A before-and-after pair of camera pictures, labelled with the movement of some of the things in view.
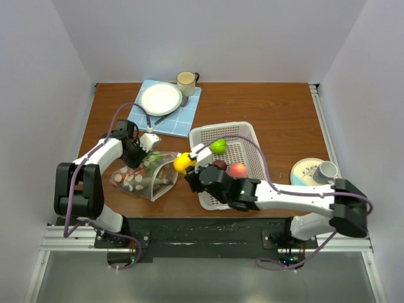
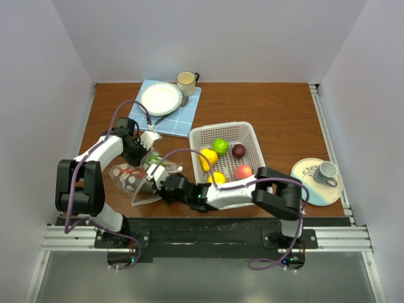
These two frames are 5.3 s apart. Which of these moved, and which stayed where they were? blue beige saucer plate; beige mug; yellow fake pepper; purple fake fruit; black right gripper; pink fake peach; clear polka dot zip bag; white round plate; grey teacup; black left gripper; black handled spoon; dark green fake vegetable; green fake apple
Moved: clear polka dot zip bag; black right gripper; purple fake fruit; yellow fake pepper; pink fake peach
Stayed: black handled spoon; beige mug; white round plate; blue beige saucer plate; green fake apple; grey teacup; black left gripper; dark green fake vegetable
